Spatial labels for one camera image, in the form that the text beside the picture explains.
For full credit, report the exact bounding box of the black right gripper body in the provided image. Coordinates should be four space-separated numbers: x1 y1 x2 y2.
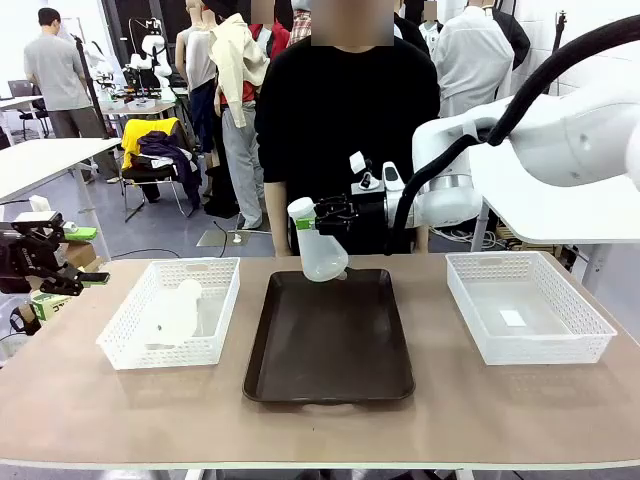
348 191 388 237

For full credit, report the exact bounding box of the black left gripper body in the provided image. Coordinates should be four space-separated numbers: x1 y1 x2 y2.
0 227 65 295

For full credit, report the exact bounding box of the white flask with cap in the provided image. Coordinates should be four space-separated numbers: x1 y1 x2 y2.
286 196 350 283

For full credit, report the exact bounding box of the person's right forearm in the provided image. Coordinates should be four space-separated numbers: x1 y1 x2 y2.
263 180 295 259

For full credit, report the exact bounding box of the brown cardboard box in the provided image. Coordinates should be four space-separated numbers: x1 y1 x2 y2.
63 241 107 274

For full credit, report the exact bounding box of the white and green box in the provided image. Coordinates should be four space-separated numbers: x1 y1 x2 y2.
28 291 74 322

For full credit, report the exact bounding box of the person in black sweater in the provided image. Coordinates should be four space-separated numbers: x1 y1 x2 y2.
253 0 441 259

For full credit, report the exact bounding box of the black metal chair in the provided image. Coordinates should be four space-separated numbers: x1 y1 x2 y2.
121 117 201 221

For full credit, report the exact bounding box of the white plastic flask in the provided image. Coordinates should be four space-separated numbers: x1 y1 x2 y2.
143 277 204 351

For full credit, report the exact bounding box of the yellow garment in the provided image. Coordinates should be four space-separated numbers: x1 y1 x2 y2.
121 117 180 172

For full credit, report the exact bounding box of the dark brown plastic tray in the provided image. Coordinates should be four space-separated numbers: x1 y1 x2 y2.
242 268 417 414

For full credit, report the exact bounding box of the grey floor plate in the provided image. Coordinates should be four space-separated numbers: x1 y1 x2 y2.
195 228 252 249

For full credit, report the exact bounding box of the dark purple garment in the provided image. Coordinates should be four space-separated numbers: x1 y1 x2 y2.
137 130 204 211

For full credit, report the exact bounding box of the black office chair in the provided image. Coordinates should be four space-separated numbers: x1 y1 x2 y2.
18 97 51 140

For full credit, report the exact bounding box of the black tripod stand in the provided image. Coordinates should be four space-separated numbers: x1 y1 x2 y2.
547 9 569 97
69 32 115 141

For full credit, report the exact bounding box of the cluttered background work table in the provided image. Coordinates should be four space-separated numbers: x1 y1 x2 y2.
97 85 190 137

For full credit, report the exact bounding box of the mannequin with cream jacket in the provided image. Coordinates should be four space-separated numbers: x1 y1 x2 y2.
208 0 275 232

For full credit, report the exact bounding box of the man in grey shirt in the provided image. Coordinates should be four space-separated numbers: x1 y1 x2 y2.
22 6 122 185

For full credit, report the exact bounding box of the person in red top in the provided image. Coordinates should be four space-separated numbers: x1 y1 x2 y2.
248 0 292 57

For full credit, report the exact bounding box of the mannequin with white shirt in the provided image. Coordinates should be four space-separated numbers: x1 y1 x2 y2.
430 3 516 121

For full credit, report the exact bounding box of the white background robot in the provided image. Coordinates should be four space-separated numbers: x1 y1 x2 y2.
128 16 174 91

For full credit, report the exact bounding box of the mannequin with white tank top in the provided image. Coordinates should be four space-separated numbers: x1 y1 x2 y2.
174 0 219 174

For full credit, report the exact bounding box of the black hanging jacket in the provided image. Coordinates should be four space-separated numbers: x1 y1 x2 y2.
492 6 532 72

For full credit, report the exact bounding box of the white perforated basket with label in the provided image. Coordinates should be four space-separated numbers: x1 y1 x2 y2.
445 251 619 367

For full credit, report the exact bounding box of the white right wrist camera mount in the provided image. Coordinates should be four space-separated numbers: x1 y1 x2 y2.
348 151 402 195

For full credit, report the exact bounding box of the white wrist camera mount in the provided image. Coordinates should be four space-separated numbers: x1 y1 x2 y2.
348 151 402 195
11 194 65 225

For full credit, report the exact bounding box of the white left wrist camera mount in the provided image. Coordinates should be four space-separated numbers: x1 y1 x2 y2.
11 194 65 225

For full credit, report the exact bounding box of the right arm black cable sleeve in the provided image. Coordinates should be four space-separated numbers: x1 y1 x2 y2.
383 13 640 257

